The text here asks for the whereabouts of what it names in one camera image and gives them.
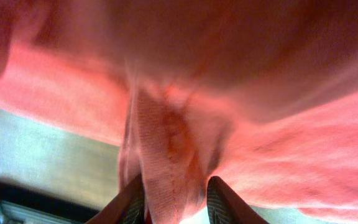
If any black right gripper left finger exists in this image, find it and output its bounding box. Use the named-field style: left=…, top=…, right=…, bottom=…
left=86, top=174, right=145, bottom=224

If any red orange soccer t-shirt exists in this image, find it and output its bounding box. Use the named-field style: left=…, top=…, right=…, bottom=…
left=0, top=1, right=358, bottom=223

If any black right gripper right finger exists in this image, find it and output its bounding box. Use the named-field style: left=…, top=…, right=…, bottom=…
left=206, top=176, right=268, bottom=224

